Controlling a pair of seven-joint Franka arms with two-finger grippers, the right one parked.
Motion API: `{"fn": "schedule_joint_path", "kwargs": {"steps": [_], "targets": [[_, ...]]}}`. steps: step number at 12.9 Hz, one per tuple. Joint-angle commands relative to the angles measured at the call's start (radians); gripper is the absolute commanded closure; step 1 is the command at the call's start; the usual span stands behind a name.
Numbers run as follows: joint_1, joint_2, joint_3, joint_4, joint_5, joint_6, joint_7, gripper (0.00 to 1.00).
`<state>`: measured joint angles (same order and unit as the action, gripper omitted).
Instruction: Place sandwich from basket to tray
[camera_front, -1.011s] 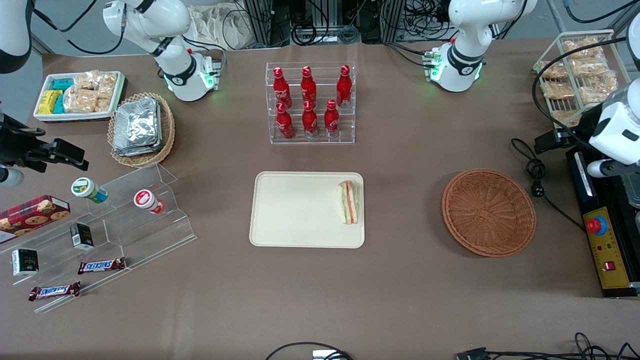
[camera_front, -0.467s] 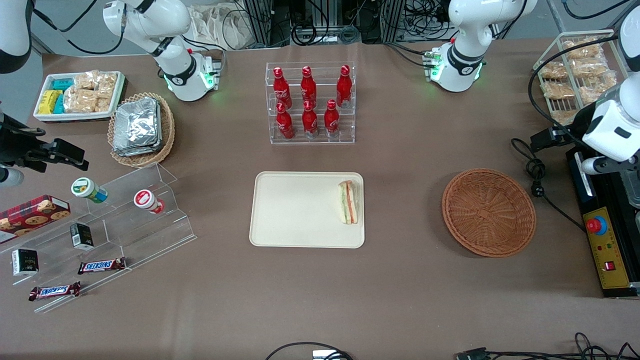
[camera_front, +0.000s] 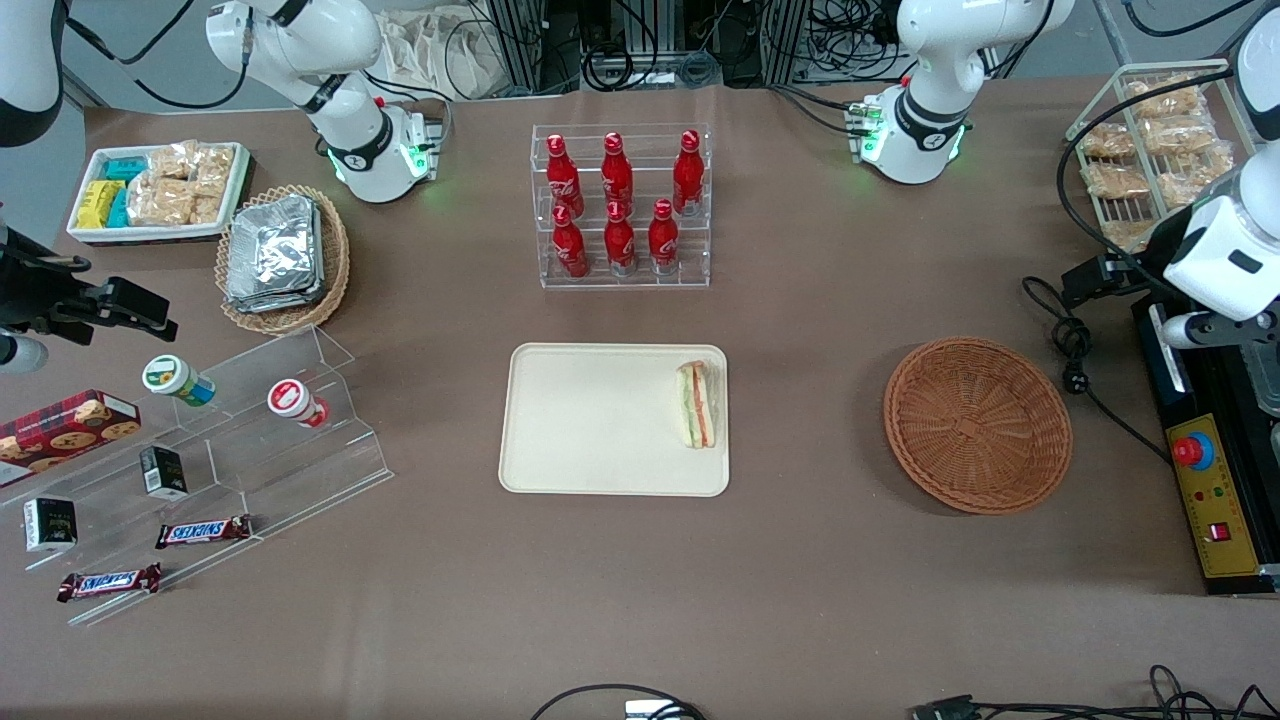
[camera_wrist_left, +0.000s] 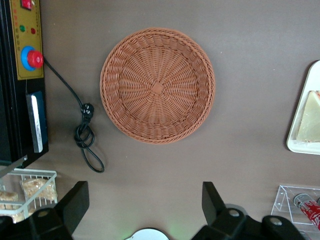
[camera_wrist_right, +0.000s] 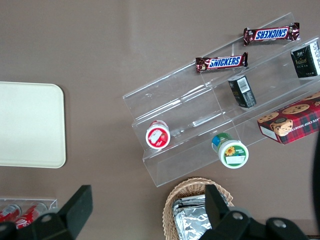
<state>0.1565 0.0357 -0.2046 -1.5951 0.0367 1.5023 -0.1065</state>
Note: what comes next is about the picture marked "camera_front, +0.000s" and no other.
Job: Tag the oval light wicker basket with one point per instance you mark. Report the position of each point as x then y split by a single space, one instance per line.
337 270

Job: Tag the clear plastic container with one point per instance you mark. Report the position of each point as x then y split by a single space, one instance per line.
1265 385

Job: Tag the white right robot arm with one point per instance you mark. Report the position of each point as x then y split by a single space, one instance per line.
300 40

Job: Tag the clear acrylic bottle rack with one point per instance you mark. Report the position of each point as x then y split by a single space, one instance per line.
640 280

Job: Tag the small grey device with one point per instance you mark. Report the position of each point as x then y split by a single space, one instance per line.
650 710

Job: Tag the red lid yogurt cup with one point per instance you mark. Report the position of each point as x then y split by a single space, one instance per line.
292 400

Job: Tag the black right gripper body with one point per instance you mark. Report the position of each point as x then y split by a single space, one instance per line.
38 292

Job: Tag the black yellow control box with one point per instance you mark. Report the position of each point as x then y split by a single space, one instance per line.
1215 500

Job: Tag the black wrist mount bracket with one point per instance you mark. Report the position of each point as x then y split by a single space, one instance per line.
1245 328

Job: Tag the red cola bottle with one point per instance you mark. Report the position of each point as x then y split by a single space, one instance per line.
620 245
663 245
688 180
617 180
570 250
563 185

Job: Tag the white rectangular snack tray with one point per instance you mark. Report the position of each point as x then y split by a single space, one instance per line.
150 234

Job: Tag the green lid yogurt cup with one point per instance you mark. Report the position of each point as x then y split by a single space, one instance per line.
172 378

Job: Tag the small black carton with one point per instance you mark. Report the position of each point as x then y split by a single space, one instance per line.
163 472
50 525

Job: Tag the yellow snack pack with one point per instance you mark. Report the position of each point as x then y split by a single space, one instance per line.
93 205

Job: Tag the red emergency stop button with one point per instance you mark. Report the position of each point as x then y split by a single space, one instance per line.
1192 452

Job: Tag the round brown wicker basket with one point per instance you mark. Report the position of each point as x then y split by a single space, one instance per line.
980 430

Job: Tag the teal snack pack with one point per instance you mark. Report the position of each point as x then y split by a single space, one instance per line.
125 168
119 210

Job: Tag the clear acrylic stepped display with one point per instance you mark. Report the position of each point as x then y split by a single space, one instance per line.
250 470

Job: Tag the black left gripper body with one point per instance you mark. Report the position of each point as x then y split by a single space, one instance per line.
1132 272

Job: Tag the beige plastic serving tray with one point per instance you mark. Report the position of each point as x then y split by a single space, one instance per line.
600 420

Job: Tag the bagged rice cracker pack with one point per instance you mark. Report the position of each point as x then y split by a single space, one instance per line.
206 210
172 160
160 202
215 168

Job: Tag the red tartan cookie box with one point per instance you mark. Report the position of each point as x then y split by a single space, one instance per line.
60 435

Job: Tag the stack of foil containers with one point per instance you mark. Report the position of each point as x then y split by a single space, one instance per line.
272 250

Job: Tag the snickers chocolate bar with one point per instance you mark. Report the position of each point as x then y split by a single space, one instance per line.
108 583
200 532

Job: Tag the triangle sandwich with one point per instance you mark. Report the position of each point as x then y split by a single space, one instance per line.
700 405

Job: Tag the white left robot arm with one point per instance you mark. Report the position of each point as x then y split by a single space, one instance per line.
930 60

